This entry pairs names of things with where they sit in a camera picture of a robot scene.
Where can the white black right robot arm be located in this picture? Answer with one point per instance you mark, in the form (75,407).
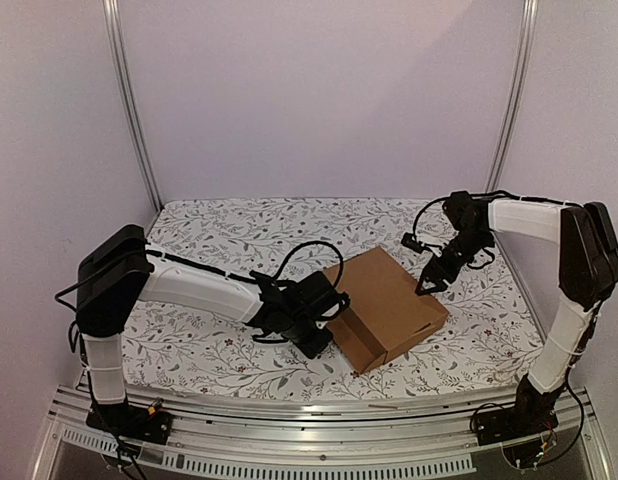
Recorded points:
(586,272)

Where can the floral white table mat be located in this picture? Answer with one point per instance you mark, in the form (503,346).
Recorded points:
(489,338)

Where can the right aluminium frame post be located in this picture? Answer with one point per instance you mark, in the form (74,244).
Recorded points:
(516,91)

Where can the left aluminium frame post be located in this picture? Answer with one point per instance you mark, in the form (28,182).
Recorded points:
(114,27)

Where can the aluminium front rail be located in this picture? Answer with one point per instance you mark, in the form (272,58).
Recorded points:
(217,437)

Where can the brown cardboard box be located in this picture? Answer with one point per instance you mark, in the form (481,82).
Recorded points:
(385,318)

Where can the aluminium frame post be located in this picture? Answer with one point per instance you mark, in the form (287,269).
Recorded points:
(516,91)
(114,27)

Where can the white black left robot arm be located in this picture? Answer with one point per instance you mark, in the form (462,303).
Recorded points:
(126,269)

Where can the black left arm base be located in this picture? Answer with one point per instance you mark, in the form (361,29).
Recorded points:
(144,423)

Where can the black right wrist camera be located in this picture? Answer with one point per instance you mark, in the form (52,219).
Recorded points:
(410,241)

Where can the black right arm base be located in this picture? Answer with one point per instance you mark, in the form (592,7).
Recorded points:
(514,425)

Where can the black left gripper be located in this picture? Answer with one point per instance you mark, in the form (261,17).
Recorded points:
(312,349)

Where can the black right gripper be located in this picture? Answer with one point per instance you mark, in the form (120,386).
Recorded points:
(448,255)

